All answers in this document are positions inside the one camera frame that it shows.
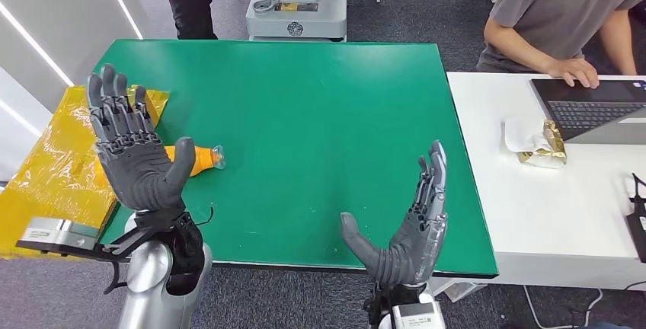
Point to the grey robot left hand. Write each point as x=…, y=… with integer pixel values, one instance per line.
x=139, y=170

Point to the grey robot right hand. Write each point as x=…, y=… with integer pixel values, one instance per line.
x=411, y=256

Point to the orange juice bottle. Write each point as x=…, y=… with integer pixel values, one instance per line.
x=202, y=159

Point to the person's right forearm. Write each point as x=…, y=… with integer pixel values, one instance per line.
x=517, y=44

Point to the person's left forearm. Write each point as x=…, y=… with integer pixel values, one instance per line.
x=616, y=41

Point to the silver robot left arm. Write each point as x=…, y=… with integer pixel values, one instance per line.
x=146, y=286

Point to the yellow taped cardboard box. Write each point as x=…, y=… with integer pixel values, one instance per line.
x=50, y=180

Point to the white desk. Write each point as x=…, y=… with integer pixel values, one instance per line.
x=555, y=215

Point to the white tissue paper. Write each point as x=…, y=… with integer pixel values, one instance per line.
x=519, y=134

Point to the green table mat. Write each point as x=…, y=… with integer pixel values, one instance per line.
x=303, y=115

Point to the gold foil snack packet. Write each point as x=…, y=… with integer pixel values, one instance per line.
x=551, y=151

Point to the grey machine base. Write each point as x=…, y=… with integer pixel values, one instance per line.
x=297, y=19

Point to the dark grey laptop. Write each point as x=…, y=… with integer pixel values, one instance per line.
x=580, y=108

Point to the black power adapter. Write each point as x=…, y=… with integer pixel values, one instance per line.
x=638, y=236

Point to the person's right hand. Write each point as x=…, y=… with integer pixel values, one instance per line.
x=574, y=70

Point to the seated person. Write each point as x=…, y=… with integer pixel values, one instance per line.
x=555, y=4

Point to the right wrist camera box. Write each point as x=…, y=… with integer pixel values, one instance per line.
x=416, y=316

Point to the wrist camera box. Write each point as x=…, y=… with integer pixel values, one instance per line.
x=50, y=233
x=416, y=316

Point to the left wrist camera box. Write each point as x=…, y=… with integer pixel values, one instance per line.
x=50, y=233

